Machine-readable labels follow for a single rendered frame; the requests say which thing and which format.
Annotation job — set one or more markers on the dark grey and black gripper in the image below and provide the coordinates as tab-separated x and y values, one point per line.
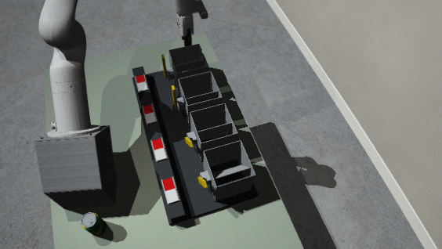
186	27

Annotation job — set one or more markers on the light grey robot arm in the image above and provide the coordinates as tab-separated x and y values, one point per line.
58	28

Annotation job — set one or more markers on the dark green drink can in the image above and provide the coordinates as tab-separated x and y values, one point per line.
94	224

